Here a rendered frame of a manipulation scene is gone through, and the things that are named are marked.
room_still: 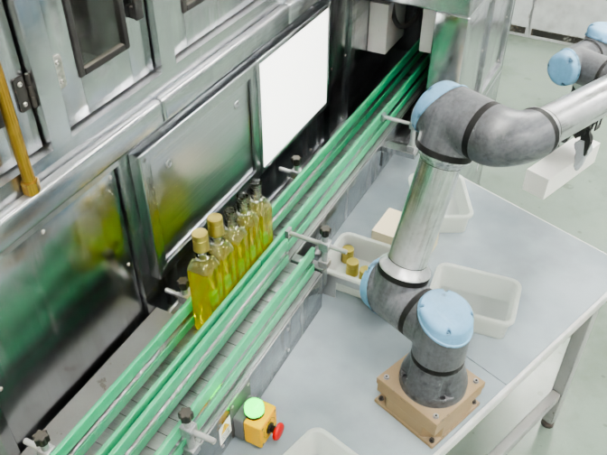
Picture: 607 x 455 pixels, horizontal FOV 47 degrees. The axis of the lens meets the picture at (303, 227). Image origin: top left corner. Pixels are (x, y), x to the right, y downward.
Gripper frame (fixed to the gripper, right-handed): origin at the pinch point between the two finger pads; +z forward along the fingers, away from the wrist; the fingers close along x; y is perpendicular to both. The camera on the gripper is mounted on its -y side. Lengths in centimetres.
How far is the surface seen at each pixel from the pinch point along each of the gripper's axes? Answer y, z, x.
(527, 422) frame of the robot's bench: -6, 90, -15
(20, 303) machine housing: -126, -9, 36
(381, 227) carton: -28, 27, 34
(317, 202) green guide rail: -42, 18, 46
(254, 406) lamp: -94, 24, 10
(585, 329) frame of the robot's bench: 12, 58, -16
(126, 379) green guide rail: -114, 15, 27
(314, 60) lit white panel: -19, -8, 72
